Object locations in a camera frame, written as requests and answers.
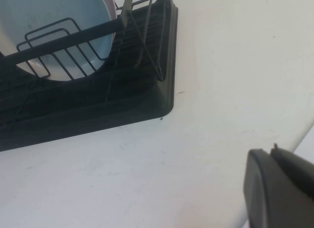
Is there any pink plate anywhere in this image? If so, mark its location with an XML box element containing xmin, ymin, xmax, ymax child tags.
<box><xmin>99</xmin><ymin>0</ymin><xmax>118</xmax><ymax>21</ymax></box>

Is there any light blue plate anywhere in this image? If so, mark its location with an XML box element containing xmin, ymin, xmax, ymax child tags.
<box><xmin>0</xmin><ymin>0</ymin><xmax>117</xmax><ymax>82</ymax></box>

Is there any black plastic drip tray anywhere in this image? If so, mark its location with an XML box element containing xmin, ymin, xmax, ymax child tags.
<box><xmin>0</xmin><ymin>0</ymin><xmax>180</xmax><ymax>152</ymax></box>

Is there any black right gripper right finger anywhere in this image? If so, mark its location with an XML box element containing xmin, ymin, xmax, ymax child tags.
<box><xmin>270</xmin><ymin>142</ymin><xmax>314</xmax><ymax>197</ymax></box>

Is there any black wire dish rack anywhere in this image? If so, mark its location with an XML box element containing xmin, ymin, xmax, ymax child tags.
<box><xmin>0</xmin><ymin>0</ymin><xmax>172</xmax><ymax>127</ymax></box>

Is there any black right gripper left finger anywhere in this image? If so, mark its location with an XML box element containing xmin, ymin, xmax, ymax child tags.
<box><xmin>242</xmin><ymin>148</ymin><xmax>314</xmax><ymax>228</ymax></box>

